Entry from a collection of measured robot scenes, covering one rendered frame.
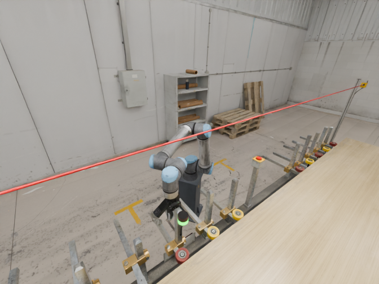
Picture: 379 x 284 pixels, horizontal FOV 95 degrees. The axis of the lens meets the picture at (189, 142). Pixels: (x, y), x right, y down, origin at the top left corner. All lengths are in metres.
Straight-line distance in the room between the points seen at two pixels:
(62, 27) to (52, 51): 0.34
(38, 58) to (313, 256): 3.51
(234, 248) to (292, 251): 0.35
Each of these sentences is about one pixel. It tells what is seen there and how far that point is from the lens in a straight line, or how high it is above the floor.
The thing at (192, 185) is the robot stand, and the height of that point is 0.59.
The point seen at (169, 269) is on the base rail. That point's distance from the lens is 1.40.
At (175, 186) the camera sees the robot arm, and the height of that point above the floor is 1.30.
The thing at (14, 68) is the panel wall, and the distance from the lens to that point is 3.26.
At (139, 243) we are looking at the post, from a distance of 1.05.
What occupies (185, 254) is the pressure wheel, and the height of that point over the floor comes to 0.91.
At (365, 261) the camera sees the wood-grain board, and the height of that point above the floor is 0.90.
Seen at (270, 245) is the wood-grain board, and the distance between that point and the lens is 1.35.
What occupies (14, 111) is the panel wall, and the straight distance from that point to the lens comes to 3.36.
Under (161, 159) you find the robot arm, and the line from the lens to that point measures 1.08.
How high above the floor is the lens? 1.96
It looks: 27 degrees down
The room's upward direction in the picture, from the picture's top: 2 degrees clockwise
